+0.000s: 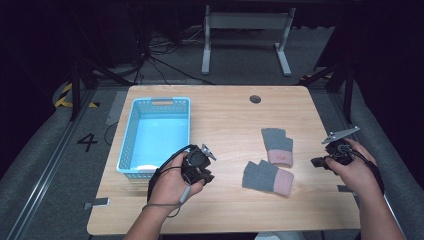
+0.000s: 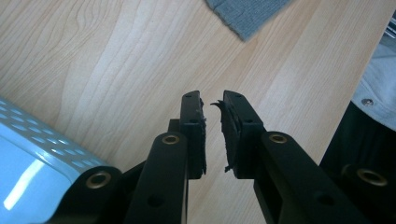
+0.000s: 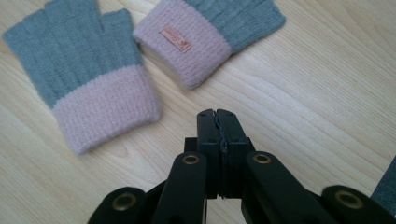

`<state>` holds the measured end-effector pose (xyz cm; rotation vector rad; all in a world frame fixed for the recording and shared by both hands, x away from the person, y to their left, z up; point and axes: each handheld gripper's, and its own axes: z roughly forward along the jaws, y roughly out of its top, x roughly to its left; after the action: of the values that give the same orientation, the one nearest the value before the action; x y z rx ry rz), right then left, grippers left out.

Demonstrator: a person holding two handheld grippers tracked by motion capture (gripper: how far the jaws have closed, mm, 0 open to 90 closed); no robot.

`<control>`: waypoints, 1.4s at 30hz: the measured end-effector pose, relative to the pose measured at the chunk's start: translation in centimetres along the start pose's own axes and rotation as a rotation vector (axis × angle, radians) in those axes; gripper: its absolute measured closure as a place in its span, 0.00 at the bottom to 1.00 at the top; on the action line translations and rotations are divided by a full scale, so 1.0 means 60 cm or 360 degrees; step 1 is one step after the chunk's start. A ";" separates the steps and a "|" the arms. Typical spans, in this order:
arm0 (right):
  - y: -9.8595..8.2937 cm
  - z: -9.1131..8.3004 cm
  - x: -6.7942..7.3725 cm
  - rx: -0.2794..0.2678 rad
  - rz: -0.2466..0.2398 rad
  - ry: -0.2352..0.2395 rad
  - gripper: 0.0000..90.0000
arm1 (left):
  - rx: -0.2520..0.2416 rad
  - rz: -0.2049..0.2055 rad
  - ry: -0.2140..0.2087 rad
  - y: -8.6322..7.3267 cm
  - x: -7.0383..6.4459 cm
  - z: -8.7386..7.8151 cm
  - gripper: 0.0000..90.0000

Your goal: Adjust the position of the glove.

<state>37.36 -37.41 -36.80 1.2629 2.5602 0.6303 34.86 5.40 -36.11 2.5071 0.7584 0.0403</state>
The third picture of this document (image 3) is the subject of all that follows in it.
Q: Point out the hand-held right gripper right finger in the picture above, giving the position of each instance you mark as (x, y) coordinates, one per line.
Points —
(233, 140)

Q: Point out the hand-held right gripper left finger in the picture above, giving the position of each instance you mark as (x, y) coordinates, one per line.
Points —
(208, 137)

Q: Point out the grey pink fingerless glove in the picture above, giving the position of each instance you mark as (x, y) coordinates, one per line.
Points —
(77, 62)

